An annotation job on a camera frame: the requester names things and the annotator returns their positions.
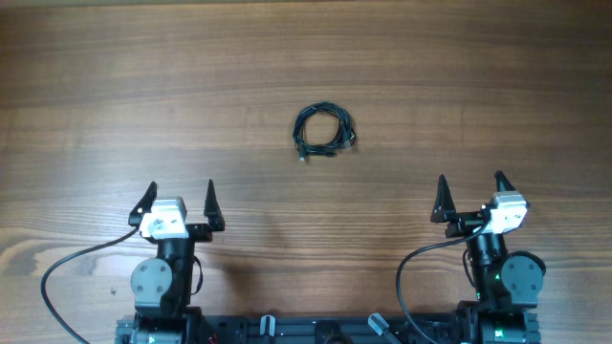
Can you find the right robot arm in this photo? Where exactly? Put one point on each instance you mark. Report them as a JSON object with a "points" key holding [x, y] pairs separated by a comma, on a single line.
{"points": [[507, 283]]}

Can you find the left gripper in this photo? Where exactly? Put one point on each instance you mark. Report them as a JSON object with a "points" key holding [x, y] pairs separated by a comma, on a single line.
{"points": [[201, 234]]}

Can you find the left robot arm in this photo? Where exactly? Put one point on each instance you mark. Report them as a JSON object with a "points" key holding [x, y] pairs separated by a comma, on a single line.
{"points": [[163, 285]]}

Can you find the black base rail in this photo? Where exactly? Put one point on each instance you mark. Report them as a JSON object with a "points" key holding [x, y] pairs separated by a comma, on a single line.
{"points": [[439, 327]]}

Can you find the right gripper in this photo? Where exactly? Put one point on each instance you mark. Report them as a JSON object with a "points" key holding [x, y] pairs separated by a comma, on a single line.
{"points": [[468, 224]]}

